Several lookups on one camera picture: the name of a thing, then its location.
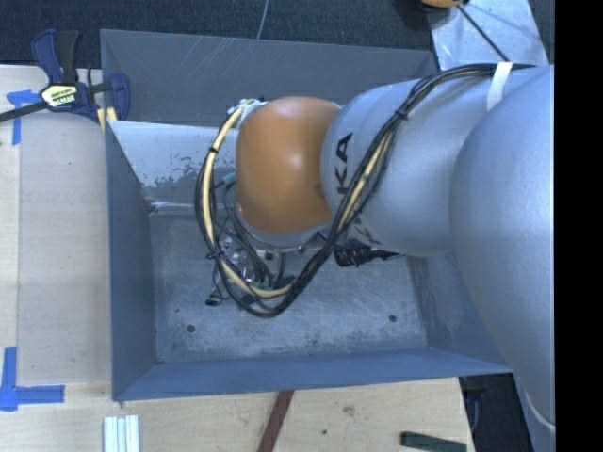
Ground grey metal bin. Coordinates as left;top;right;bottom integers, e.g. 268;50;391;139
99;28;515;403

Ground red-brown flat block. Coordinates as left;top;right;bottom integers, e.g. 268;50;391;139
255;390;296;452

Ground pale wood board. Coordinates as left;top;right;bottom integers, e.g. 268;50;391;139
16;110;114;388

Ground black cylinder on white bracket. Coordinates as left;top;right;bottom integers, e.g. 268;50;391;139
332;240;402;268

